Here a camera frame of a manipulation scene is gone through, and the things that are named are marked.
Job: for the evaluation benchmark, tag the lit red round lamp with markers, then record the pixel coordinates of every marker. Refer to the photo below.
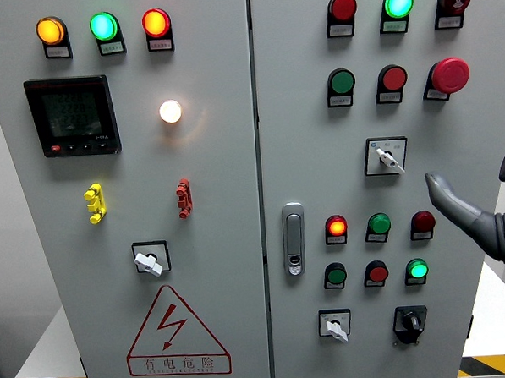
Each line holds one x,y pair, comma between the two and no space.
336,226
156,22

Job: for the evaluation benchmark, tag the pale grey cabinet door with lock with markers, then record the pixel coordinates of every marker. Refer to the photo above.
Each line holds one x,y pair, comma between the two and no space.
310,160

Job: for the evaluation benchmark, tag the green push button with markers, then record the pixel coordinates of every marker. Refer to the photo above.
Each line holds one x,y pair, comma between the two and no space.
342,81
336,274

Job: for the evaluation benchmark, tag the black cabinet hinge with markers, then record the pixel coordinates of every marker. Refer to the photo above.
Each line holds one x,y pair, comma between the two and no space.
83,367
470,326

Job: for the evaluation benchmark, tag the black display meter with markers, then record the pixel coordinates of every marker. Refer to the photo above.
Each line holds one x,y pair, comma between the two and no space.
71,116

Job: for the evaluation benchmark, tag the red push button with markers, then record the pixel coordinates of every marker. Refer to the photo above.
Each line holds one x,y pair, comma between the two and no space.
393,78
377,272

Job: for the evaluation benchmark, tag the large red stop button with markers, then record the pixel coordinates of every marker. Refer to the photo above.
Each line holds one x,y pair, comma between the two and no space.
450,75

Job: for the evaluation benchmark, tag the red warning triangle sign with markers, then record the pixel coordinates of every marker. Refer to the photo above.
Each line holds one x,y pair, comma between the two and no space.
147,342

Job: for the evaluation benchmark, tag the unlit green round lamp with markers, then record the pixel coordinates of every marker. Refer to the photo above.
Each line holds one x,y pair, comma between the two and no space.
379,224

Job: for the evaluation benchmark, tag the lit green round lamp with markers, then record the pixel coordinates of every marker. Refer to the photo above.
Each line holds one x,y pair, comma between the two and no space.
417,269
103,26
399,3

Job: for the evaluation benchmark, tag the pale grey cabinet door with display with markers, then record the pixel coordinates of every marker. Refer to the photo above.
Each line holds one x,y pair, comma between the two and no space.
219,199

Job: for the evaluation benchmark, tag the dark red round lamp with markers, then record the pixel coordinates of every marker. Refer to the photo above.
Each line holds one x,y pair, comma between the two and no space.
423,221

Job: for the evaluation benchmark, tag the white round lamp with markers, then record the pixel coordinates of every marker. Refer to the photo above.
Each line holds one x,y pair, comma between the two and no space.
170,111

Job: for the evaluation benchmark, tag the yellow round lamp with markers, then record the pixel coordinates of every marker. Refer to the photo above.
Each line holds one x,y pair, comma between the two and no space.
50,30

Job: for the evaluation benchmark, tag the unlit red round lamp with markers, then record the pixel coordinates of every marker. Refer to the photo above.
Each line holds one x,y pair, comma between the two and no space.
343,7

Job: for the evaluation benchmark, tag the black label plate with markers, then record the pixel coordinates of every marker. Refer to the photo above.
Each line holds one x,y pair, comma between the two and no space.
449,22
421,235
340,30
334,285
160,44
415,281
111,47
436,95
374,283
389,97
335,240
375,238
57,52
394,26
340,101

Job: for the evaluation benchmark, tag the silver door lock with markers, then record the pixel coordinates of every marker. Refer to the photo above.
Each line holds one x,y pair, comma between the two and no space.
294,237

